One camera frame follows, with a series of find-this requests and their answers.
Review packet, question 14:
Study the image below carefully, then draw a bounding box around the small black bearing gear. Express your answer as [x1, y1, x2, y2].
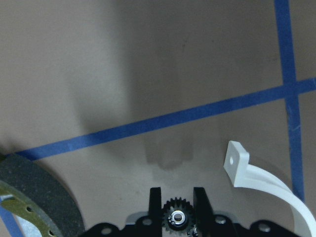
[161, 197, 195, 234]

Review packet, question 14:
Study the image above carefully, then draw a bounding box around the green brake shoe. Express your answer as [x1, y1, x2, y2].
[0, 155, 85, 237]

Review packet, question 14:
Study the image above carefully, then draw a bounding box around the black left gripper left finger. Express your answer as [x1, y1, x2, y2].
[148, 187, 162, 237]

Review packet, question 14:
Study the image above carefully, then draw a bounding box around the white curved plastic bracket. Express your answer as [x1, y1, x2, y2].
[223, 141, 316, 237]

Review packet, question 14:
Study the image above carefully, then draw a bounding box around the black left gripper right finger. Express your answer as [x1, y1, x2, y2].
[193, 187, 214, 237]

